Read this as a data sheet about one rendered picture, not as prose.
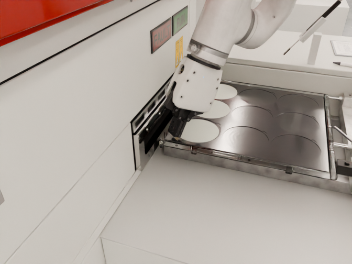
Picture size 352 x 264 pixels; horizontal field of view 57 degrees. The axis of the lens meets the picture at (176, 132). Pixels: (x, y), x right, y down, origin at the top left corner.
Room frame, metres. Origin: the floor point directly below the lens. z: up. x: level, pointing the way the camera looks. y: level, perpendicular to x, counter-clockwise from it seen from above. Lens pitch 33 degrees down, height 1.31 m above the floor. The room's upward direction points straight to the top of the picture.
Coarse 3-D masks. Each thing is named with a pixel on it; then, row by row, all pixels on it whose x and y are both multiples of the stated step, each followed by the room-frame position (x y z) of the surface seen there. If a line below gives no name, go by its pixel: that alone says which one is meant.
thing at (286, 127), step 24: (240, 96) 0.81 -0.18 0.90; (264, 96) 0.81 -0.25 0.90; (288, 96) 0.81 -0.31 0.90; (312, 96) 0.80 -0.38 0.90; (216, 120) 0.67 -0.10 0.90; (240, 120) 0.68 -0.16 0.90; (264, 120) 0.68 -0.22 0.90; (288, 120) 0.68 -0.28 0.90; (312, 120) 0.68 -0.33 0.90; (192, 144) 0.57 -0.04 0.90; (216, 144) 0.57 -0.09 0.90; (240, 144) 0.58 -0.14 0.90; (264, 144) 0.58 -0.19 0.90; (288, 144) 0.58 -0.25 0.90; (312, 144) 0.58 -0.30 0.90; (312, 168) 0.49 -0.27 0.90
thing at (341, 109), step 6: (342, 108) 0.77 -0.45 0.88; (348, 108) 0.77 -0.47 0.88; (342, 114) 0.75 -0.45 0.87; (348, 114) 0.74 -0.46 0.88; (342, 120) 0.73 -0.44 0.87; (348, 120) 0.71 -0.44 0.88; (342, 126) 0.71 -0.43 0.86; (348, 126) 0.68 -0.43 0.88; (348, 132) 0.65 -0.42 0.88; (348, 150) 0.58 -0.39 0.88; (348, 156) 0.57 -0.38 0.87
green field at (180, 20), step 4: (184, 12) 0.86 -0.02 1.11; (176, 16) 0.80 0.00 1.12; (180, 16) 0.83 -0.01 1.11; (184, 16) 0.86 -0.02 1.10; (176, 20) 0.80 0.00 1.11; (180, 20) 0.83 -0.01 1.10; (184, 20) 0.86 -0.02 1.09; (176, 24) 0.80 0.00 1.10; (180, 24) 0.83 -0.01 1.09; (184, 24) 0.86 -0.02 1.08; (176, 28) 0.80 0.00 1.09; (180, 28) 0.83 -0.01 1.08
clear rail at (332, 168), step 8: (328, 96) 0.80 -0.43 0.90; (328, 104) 0.75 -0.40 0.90; (328, 112) 0.71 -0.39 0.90; (328, 120) 0.67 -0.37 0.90; (328, 128) 0.63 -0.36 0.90; (328, 136) 0.60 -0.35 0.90; (328, 144) 0.57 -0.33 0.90; (328, 152) 0.55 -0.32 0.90; (328, 160) 0.52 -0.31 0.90; (336, 168) 0.49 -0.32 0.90
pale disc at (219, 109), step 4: (212, 104) 0.76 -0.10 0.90; (216, 104) 0.76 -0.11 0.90; (220, 104) 0.76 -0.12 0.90; (224, 104) 0.76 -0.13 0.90; (212, 108) 0.74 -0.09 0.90; (216, 108) 0.74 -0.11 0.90; (220, 108) 0.74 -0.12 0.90; (224, 108) 0.74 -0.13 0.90; (228, 108) 0.74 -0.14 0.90; (208, 112) 0.72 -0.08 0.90; (212, 112) 0.72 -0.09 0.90; (216, 112) 0.72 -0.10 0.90; (220, 112) 0.72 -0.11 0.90; (224, 112) 0.72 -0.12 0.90; (228, 112) 0.72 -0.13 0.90; (200, 116) 0.69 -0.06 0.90; (204, 116) 0.69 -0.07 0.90; (208, 116) 0.69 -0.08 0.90; (212, 116) 0.69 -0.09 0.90; (216, 116) 0.69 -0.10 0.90; (220, 116) 0.69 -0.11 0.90
